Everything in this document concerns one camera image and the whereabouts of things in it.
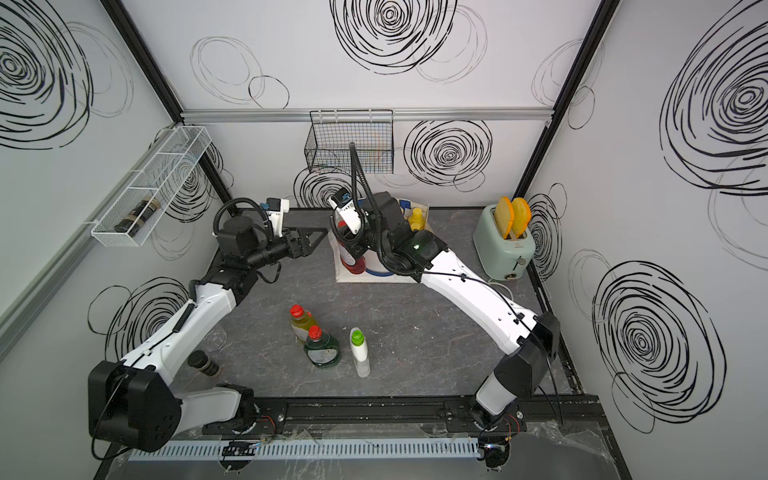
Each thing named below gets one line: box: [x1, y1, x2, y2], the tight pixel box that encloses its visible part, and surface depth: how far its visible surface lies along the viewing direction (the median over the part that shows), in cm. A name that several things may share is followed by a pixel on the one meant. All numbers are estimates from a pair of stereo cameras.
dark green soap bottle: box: [304, 325, 340, 367], surface depth 76 cm
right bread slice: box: [511, 197, 532, 237], surface depth 92 cm
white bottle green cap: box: [349, 327, 370, 378], surface depth 71 cm
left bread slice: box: [495, 196, 515, 239], surface depth 93 cm
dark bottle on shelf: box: [114, 197, 160, 237], surface depth 68 cm
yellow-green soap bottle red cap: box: [289, 304, 319, 341], surface depth 75 cm
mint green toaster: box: [473, 204, 536, 281], surface depth 92 cm
